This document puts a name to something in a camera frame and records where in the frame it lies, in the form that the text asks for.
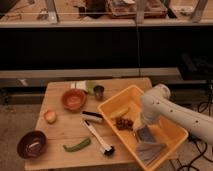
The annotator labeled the dark red bowl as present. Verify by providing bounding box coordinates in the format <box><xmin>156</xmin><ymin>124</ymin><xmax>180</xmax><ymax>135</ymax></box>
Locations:
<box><xmin>17</xmin><ymin>130</ymin><xmax>47</xmax><ymax>159</ymax></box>

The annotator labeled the blue sponge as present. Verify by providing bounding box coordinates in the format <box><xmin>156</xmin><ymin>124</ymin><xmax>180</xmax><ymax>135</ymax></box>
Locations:
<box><xmin>137</xmin><ymin>127</ymin><xmax>155</xmax><ymax>142</ymax></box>

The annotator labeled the orange bowl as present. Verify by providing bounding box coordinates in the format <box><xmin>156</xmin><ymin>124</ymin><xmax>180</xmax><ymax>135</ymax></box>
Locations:
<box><xmin>61</xmin><ymin>89</ymin><xmax>86</xmax><ymax>112</ymax></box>

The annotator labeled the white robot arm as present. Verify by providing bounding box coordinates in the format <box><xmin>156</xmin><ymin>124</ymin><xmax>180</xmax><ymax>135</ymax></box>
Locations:
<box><xmin>141</xmin><ymin>84</ymin><xmax>213</xmax><ymax>146</ymax></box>

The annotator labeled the green pepper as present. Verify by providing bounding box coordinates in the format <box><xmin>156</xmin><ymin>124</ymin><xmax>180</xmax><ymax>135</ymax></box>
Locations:
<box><xmin>63</xmin><ymin>138</ymin><xmax>91</xmax><ymax>152</ymax></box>

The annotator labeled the small metal cup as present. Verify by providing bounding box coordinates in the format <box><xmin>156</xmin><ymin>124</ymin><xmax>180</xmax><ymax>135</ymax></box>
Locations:
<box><xmin>93</xmin><ymin>85</ymin><xmax>104</xmax><ymax>101</ymax></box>

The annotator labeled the peach apple toy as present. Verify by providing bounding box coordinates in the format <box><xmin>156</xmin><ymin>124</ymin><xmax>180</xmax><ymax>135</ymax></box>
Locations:
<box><xmin>43</xmin><ymin>110</ymin><xmax>57</xmax><ymax>124</ymax></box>

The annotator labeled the green and white cloth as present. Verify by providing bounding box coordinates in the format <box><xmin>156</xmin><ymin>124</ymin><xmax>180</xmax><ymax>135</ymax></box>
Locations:
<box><xmin>70</xmin><ymin>80</ymin><xmax>96</xmax><ymax>95</ymax></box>

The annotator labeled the grey cloth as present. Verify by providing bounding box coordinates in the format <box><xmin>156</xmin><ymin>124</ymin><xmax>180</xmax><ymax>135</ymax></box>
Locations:
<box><xmin>136</xmin><ymin>141</ymin><xmax>166</xmax><ymax>165</ymax></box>

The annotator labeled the wooden table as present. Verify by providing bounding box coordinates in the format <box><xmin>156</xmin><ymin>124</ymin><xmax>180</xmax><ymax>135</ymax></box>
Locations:
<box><xmin>24</xmin><ymin>77</ymin><xmax>179</xmax><ymax>171</ymax></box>

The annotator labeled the black and white eraser brush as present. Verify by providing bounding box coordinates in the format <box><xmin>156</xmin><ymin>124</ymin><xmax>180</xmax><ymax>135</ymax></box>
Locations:
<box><xmin>82</xmin><ymin>111</ymin><xmax>103</xmax><ymax>123</ymax></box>

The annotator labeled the brown grape bunch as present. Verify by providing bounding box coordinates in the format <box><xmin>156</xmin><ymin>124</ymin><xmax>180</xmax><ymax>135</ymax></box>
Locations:
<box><xmin>116</xmin><ymin>118</ymin><xmax>133</xmax><ymax>130</ymax></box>

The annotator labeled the white dish brush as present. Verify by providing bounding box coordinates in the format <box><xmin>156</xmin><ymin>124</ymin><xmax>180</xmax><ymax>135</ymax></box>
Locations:
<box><xmin>84</xmin><ymin>120</ymin><xmax>115</xmax><ymax>156</ymax></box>

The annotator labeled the yellow plastic bin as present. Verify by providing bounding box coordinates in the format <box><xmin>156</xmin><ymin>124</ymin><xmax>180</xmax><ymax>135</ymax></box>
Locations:
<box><xmin>97</xmin><ymin>84</ymin><xmax>189</xmax><ymax>171</ymax></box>

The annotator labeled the yellow banana piece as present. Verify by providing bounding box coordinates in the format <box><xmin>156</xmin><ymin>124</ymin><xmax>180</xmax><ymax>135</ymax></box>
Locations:
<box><xmin>110</xmin><ymin>107</ymin><xmax>129</xmax><ymax>119</ymax></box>

